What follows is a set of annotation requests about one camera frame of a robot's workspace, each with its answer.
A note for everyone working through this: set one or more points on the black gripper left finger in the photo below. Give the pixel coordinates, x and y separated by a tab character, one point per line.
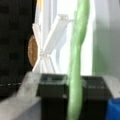
53	92

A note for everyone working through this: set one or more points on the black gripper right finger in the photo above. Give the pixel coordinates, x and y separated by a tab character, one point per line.
95	95

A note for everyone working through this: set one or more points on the green lettuce leaf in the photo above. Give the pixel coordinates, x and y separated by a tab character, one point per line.
77	39

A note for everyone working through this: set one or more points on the brown meat patty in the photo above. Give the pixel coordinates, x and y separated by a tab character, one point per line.
32	50

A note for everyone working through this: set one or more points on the white divided serving tray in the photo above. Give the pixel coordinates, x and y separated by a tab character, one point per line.
52	29

